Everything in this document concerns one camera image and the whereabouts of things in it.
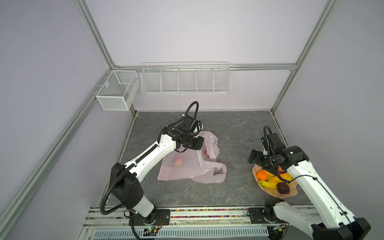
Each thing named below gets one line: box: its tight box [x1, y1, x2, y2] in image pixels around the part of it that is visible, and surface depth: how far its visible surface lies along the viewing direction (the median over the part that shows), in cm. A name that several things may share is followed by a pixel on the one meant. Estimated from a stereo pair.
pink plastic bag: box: [157, 131, 227, 184], surface depth 87 cm
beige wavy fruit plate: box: [252, 164, 298, 199], surface depth 81 cm
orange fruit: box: [256, 170, 268, 181], surface depth 82 cm
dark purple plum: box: [276, 182, 290, 194], surface depth 78 cm
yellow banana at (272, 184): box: [258, 180, 283, 189], surface depth 81 cm
